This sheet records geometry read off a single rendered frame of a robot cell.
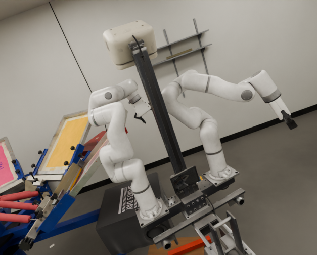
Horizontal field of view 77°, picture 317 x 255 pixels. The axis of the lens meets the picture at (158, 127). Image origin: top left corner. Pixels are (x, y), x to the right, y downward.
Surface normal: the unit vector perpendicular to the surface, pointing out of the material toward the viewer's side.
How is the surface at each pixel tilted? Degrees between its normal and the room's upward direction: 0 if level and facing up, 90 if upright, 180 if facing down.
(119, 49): 116
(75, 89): 90
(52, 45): 90
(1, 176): 32
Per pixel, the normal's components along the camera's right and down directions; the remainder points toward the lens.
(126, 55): 0.43, 0.59
